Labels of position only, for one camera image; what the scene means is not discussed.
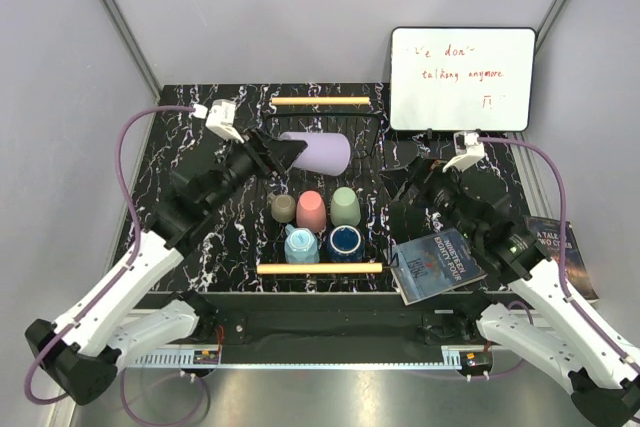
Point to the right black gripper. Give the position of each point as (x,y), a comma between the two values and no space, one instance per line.
(423,173)

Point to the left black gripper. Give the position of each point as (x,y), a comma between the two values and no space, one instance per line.
(267,155)

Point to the lavender plastic cup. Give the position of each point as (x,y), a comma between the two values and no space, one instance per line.
(326,153)

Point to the sage green plastic cup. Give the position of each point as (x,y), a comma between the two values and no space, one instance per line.
(345,208)

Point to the pink plastic cup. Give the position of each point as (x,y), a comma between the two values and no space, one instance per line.
(311,211)

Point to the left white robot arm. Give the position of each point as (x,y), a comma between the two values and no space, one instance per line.
(85,349)

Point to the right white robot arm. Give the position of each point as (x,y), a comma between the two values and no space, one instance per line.
(593,363)

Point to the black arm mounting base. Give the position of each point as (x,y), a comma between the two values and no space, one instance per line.
(262,319)

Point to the taupe ceramic mug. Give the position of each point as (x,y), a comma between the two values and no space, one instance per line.
(282,207)

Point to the dark blue ceramic cup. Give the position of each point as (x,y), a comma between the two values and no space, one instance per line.
(345,245)

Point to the Nineteen Eighty-Four book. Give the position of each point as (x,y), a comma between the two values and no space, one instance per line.
(432,265)

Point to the light blue faceted cup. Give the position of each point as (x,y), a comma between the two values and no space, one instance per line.
(301,246)

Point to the white dry-erase board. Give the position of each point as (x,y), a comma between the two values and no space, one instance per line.
(461,78)

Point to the Tale of Two Cities book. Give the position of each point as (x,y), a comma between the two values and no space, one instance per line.
(547,231)

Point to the far wooden rack handle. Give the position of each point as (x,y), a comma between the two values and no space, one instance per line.
(331,100)

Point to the wooden rack handle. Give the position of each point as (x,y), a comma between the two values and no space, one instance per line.
(331,100)
(320,269)

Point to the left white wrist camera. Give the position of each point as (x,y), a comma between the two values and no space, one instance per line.
(220,120)

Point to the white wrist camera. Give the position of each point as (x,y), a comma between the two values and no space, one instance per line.
(469,151)
(220,120)

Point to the black wire dish rack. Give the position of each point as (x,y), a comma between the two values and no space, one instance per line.
(365,135)

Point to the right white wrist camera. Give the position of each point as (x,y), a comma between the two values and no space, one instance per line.
(469,151)

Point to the near wooden rack handle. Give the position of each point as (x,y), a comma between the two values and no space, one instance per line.
(320,269)

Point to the white slotted cable duct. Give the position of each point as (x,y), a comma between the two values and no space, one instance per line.
(283,356)

